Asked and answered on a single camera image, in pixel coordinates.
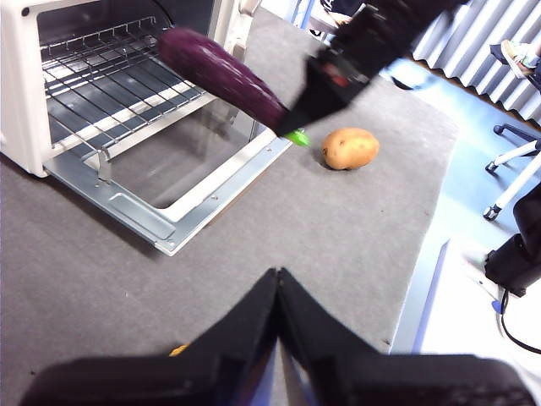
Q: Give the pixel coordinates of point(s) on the person's foot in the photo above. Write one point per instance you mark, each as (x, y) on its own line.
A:
(517, 57)

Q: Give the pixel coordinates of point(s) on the white corrugated partition panel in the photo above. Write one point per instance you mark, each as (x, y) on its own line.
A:
(477, 46)

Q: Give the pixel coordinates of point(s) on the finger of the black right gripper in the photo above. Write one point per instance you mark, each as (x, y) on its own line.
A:
(315, 108)

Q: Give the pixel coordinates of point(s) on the black bag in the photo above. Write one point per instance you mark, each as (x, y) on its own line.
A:
(517, 258)

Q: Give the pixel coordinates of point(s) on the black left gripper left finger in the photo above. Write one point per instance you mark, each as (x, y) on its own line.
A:
(148, 380)

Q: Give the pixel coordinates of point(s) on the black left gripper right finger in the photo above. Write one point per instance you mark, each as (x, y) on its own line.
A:
(401, 380)

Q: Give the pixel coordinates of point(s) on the yellow corn cob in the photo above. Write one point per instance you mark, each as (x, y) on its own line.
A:
(179, 350)

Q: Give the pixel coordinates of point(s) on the white office chair base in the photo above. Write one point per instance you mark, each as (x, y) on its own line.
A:
(513, 156)

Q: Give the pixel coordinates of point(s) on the brown potato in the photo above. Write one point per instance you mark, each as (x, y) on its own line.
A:
(351, 148)

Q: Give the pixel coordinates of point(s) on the white toaster oven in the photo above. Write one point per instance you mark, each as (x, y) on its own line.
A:
(21, 84)

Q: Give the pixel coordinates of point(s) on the purple eggplant with green stem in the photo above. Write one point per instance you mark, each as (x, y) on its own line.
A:
(224, 72)

